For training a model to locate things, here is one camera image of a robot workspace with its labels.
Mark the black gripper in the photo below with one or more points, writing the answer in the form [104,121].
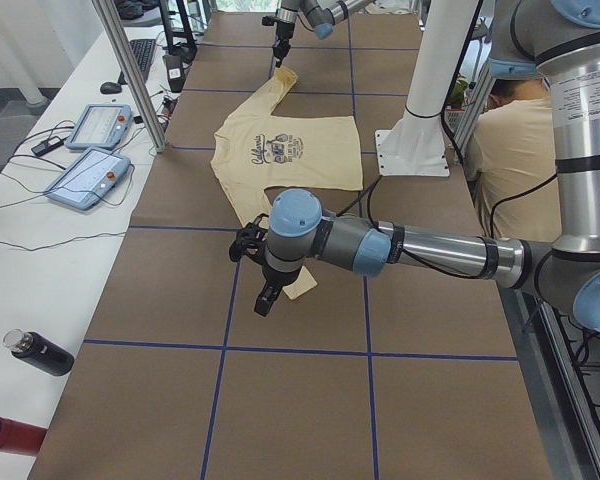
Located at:
[277,277]
[282,35]

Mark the cream long-sleeve printed shirt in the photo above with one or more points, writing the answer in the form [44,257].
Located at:
[256,150]

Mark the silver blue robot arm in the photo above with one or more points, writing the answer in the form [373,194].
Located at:
[554,41]
[321,20]

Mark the black box with label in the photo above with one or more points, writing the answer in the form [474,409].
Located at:
[175,72]

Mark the black keyboard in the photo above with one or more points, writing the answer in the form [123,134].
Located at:
[143,51]

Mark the black computer mouse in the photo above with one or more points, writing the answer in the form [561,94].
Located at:
[110,88]

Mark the far blue teach pendant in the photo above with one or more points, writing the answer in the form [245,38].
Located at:
[100,125]

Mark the blue teach pendant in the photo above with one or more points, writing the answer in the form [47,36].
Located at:
[100,125]
[88,179]

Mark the near blue teach pendant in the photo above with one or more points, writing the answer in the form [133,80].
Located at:
[88,179]

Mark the black water bottle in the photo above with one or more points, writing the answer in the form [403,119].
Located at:
[37,351]

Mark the small black adapter box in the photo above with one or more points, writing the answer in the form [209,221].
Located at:
[46,146]

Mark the person in beige shirt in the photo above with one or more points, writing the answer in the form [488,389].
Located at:
[515,165]

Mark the red cylinder bottle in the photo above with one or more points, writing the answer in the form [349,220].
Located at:
[20,438]

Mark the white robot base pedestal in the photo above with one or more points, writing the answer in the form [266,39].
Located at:
[415,145]

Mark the aluminium frame post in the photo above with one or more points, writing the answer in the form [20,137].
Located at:
[115,31]

